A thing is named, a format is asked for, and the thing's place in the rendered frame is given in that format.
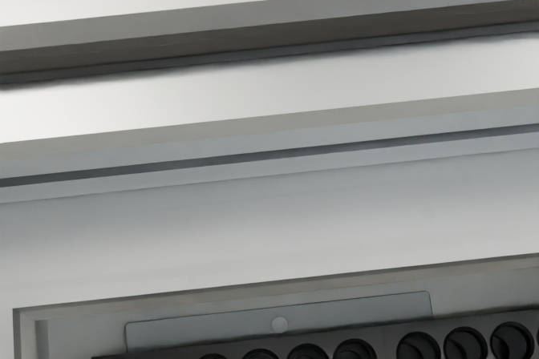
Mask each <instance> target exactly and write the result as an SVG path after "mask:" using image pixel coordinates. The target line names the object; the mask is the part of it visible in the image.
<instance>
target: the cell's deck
mask: <svg viewBox="0 0 539 359"><path fill-rule="evenodd" d="M535 267H539V147H536V148H529V149H520V150H513V151H498V152H490V153H482V154H475V155H459V156H452V157H444V158H435V159H421V160H413V161H405V162H397V163H382V164H374V165H367V166H358V167H344V168H335V169H328V170H320V171H305V172H297V173H290V174H281V175H267V176H258V177H251V178H243V179H228V180H220V181H212V182H204V183H196V184H181V185H173V186H166V187H158V188H143V189H135V190H127V191H119V192H105V193H96V194H89V195H81V196H66V197H58V198H50V199H42V200H28V201H19V202H11V203H4V204H0V359H38V350H37V330H36V321H39V320H46V319H55V318H62V317H77V316H84V315H91V314H100V313H113V312H122V311H129V310H137V309H151V308H159V307H167V306H174V305H189V304H196V303H205V302H212V301H226V300H234V299H242V298H250V297H257V296H272V295H279V294H287V293H295V292H309V291H317V290H325V289H333V288H347V287H354V286H362V285H370V284H384V283H392V282H400V281H408V280H422V279H430V278H437V277H445V276H459V275H467V274H475V273H482V272H497V271H504V270H513V269H520V268H535Z"/></svg>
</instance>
